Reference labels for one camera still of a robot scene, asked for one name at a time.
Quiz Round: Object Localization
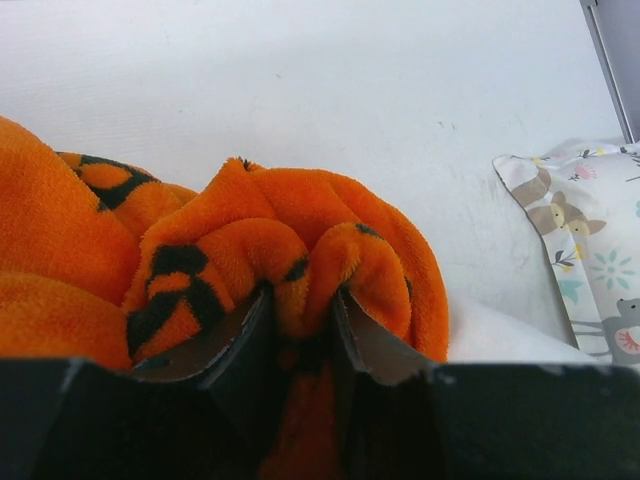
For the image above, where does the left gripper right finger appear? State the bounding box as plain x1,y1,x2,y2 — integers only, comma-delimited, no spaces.
330,291,639,479

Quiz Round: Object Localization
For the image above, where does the white animal print pillow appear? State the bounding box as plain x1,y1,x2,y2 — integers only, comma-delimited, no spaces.
493,142,639,368

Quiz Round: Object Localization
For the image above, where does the orange black patterned pillowcase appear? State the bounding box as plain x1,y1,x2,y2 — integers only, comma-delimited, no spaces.
1,119,449,479

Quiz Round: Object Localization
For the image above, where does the right side aluminium rail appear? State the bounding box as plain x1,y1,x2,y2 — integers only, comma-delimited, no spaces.
580,0,640,143

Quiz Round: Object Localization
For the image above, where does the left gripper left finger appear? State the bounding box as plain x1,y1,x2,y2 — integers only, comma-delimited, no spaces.
1,287,280,479

